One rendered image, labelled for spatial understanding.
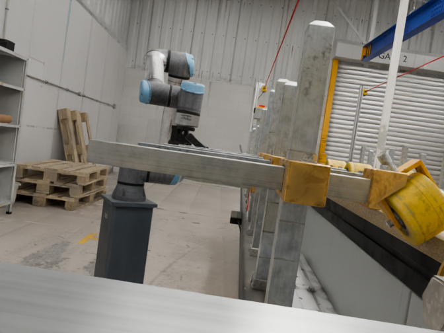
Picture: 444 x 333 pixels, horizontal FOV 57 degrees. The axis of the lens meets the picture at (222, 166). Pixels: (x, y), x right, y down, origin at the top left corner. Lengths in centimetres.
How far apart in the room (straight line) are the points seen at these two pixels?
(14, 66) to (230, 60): 607
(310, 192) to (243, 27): 946
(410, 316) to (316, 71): 39
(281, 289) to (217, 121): 899
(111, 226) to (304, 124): 180
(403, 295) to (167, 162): 42
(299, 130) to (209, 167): 13
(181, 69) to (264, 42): 778
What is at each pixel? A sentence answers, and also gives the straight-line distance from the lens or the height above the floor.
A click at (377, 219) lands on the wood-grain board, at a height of 89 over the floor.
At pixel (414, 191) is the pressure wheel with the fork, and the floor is 95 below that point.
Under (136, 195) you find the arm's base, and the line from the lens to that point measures 228.
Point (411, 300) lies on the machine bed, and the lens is 70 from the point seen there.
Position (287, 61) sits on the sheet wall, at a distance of 986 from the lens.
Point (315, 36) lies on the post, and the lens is 58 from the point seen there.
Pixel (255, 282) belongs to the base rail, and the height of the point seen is 72.
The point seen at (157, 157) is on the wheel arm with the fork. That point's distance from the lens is 53.
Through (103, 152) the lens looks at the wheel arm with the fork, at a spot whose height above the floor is 95.
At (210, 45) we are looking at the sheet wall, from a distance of 981.
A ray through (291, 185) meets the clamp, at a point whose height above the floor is 94.
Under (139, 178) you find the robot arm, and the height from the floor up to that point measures 73.
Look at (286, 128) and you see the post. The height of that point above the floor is 103.
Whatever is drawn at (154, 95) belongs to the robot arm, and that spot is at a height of 113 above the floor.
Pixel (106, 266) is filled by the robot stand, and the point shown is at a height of 25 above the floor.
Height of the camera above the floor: 98
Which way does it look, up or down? 3 degrees down
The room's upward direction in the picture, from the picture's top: 8 degrees clockwise
